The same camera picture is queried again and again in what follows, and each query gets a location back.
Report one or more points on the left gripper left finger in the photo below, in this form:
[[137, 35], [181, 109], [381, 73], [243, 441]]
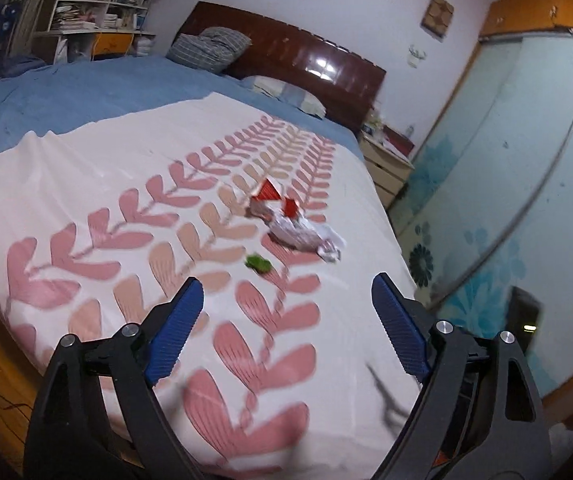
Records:
[[69, 434]]

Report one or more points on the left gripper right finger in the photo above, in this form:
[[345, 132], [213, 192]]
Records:
[[478, 414]]

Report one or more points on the green fuzzy pipe cleaner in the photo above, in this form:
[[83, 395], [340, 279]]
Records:
[[258, 264]]

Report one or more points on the silver red snack wrapper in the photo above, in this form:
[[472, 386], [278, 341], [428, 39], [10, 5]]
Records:
[[289, 226]]

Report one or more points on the glass sliding wardrobe door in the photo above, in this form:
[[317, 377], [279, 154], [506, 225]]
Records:
[[489, 205]]

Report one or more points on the beige bedside drawer cabinet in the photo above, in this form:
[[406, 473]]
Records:
[[388, 171]]

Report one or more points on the bed with patterned cover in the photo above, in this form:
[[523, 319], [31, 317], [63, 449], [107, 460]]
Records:
[[121, 179]]

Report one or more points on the dark red wooden headboard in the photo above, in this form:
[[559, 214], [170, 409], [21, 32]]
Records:
[[346, 83]]

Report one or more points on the orange upper cabinet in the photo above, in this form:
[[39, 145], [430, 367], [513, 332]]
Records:
[[514, 16]]

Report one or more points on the white striped pillow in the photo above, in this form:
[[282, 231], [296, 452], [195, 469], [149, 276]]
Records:
[[286, 93]]

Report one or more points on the grey checked pillow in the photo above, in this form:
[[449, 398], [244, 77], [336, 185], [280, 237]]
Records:
[[213, 50]]

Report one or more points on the white bookshelf with books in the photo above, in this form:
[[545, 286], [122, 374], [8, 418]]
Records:
[[91, 30]]

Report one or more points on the white wall hook ornament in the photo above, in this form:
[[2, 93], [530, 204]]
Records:
[[415, 56]]

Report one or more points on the brown square wall picture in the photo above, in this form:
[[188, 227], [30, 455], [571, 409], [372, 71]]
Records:
[[437, 18]]

